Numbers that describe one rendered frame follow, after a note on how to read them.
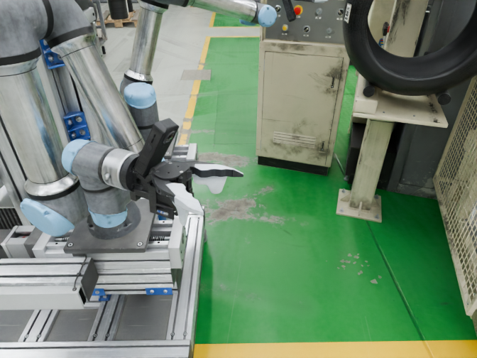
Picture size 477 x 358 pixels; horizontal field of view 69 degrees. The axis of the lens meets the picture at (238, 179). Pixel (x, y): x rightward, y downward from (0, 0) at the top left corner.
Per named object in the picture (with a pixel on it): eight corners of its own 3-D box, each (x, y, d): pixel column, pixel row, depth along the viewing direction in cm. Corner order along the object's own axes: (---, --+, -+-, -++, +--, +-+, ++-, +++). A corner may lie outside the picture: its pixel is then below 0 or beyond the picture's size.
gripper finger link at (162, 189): (193, 200, 57) (174, 178, 63) (193, 191, 56) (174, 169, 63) (165, 207, 55) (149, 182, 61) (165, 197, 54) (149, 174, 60)
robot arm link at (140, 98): (131, 128, 132) (124, 94, 124) (125, 115, 142) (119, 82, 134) (162, 123, 136) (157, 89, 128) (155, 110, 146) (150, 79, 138)
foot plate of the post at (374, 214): (339, 190, 237) (340, 185, 235) (380, 197, 230) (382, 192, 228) (336, 214, 216) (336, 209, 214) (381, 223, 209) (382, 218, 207)
